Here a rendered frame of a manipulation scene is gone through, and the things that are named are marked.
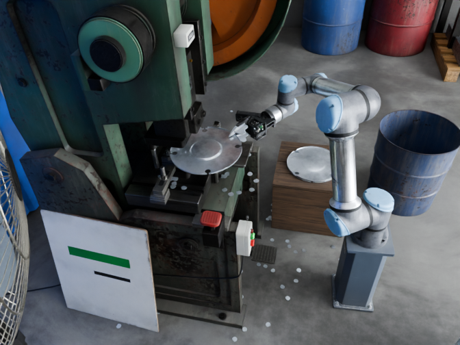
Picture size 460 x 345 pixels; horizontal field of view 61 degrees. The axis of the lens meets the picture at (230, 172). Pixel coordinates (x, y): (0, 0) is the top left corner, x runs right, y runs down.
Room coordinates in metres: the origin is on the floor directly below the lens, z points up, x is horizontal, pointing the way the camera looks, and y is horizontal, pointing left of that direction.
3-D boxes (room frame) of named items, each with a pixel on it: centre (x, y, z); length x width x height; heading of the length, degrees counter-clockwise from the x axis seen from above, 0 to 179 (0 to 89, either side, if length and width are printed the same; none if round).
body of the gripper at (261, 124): (1.39, -0.14, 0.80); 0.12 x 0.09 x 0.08; 127
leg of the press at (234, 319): (1.06, 0.42, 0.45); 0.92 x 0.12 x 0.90; 75
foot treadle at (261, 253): (1.25, 0.08, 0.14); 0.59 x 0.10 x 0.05; 75
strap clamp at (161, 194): (1.12, 0.26, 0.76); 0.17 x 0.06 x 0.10; 165
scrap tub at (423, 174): (1.70, -1.04, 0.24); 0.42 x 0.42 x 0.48
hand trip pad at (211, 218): (0.91, 0.08, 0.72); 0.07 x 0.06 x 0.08; 75
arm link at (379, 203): (1.03, -0.55, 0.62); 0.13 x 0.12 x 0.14; 110
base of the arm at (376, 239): (1.04, -0.56, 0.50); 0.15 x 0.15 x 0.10
